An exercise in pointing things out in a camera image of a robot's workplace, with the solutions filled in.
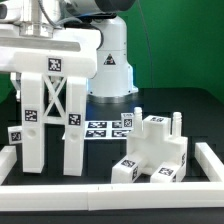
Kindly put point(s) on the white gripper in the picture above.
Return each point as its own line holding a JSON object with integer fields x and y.
{"x": 69, "y": 51}

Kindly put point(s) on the white chair back frame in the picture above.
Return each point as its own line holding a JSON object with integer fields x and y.
{"x": 53, "y": 91}

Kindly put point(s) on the white chair seat part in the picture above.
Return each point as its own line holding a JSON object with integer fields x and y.
{"x": 157, "y": 139}

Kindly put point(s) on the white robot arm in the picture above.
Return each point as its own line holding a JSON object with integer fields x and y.
{"x": 113, "y": 78}

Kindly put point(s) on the white marker sheet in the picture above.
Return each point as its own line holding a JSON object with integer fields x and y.
{"x": 105, "y": 130}

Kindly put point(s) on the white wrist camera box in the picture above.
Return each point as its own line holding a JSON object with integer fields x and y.
{"x": 10, "y": 11}

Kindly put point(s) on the white workspace border frame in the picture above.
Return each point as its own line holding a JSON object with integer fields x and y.
{"x": 111, "y": 196}

